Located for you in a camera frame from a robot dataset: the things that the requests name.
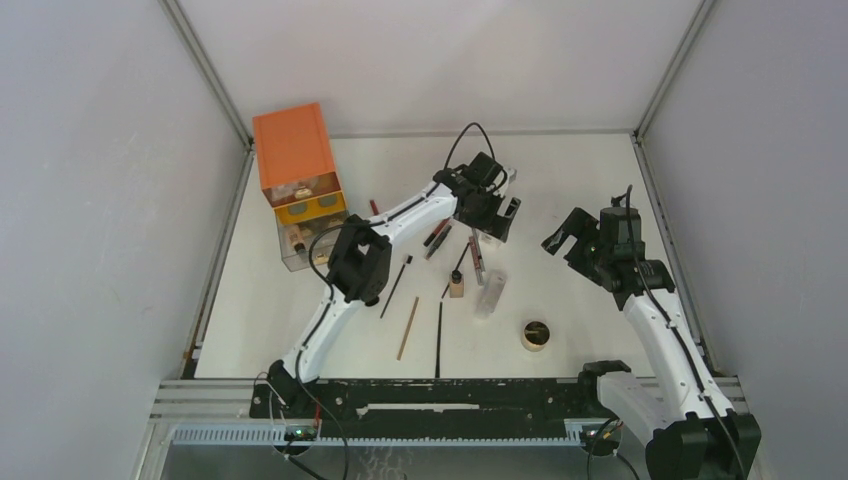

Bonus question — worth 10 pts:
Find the houndstooth pattern makeup pen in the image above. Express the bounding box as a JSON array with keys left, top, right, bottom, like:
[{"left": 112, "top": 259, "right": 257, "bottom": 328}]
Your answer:
[{"left": 470, "top": 229, "right": 485, "bottom": 286}]

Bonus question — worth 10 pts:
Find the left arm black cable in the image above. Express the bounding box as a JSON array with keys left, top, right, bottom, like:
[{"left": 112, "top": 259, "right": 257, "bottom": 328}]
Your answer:
[{"left": 442, "top": 121, "right": 511, "bottom": 193}]

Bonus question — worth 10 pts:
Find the aluminium frame rail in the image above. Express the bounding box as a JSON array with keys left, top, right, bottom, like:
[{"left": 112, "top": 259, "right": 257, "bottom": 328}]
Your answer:
[{"left": 158, "top": 0, "right": 256, "bottom": 150}]

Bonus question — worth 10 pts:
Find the thin black eyeliner brush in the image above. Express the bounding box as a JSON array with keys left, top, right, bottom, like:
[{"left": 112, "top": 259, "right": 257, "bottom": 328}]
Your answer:
[{"left": 441, "top": 243, "right": 472, "bottom": 300}]

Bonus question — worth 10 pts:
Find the square foundation bottle black cap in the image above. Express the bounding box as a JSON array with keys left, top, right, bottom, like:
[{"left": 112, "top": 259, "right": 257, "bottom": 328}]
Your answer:
[{"left": 448, "top": 269, "right": 465, "bottom": 298}]

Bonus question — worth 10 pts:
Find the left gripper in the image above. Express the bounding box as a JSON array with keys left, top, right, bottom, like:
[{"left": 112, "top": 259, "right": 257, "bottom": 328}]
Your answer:
[{"left": 455, "top": 188, "right": 520, "bottom": 243}]

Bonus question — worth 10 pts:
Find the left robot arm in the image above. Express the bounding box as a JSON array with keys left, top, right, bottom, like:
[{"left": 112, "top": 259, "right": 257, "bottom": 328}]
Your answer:
[{"left": 266, "top": 152, "right": 520, "bottom": 417}]

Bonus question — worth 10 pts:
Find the long thin black brush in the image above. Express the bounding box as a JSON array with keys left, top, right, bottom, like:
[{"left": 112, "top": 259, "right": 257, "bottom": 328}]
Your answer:
[{"left": 434, "top": 301, "right": 444, "bottom": 379}]

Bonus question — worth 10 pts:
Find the small white cardboard box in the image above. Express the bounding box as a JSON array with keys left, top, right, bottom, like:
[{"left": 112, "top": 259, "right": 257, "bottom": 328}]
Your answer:
[{"left": 477, "top": 230, "right": 503, "bottom": 249}]

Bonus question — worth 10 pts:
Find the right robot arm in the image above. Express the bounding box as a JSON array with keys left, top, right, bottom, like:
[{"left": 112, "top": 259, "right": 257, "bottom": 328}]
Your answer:
[{"left": 541, "top": 206, "right": 762, "bottom": 479}]

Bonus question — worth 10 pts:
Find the orange yellow blue drawer box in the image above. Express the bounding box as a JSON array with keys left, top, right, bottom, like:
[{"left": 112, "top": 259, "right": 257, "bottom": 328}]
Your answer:
[{"left": 253, "top": 102, "right": 349, "bottom": 272}]

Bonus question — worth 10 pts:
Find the beige foundation tube black cap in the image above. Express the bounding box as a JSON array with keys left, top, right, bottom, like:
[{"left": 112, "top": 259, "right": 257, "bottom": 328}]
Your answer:
[{"left": 284, "top": 224, "right": 306, "bottom": 255}]

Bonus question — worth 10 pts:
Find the dark green makeup pen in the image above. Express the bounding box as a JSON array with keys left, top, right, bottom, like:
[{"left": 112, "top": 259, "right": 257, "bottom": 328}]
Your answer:
[{"left": 425, "top": 224, "right": 452, "bottom": 260}]

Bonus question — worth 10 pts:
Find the black eyebrow comb brush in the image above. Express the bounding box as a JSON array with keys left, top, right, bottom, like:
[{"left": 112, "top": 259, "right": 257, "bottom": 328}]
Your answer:
[{"left": 379, "top": 254, "right": 413, "bottom": 319}]

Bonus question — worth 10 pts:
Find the red lipstick silver end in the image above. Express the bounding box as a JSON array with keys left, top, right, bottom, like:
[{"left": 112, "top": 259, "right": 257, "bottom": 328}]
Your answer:
[{"left": 468, "top": 235, "right": 483, "bottom": 274}]

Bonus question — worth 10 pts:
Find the gold lid cream jar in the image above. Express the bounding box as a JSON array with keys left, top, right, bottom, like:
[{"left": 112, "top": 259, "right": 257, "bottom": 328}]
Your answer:
[{"left": 521, "top": 320, "right": 551, "bottom": 352}]

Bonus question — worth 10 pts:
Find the orange lip gloss black cap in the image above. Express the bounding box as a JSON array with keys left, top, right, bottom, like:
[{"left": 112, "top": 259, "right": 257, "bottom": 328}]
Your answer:
[{"left": 423, "top": 218, "right": 452, "bottom": 248}]

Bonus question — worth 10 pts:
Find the clear plastic tube blue label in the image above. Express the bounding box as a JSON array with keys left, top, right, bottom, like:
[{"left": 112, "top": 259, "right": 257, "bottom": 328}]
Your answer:
[{"left": 474, "top": 270, "right": 508, "bottom": 319}]

